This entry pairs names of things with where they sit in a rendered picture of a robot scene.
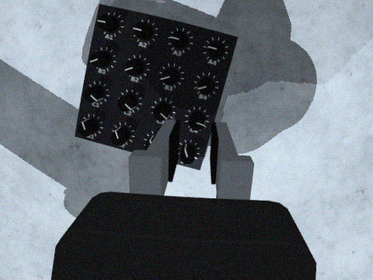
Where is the black knob box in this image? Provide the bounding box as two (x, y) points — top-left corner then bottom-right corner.
(75, 4), (238, 170)

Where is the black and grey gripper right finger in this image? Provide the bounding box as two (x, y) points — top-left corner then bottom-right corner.
(210, 122), (254, 200)

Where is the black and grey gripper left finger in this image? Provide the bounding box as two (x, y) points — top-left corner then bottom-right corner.
(128, 120), (180, 195)

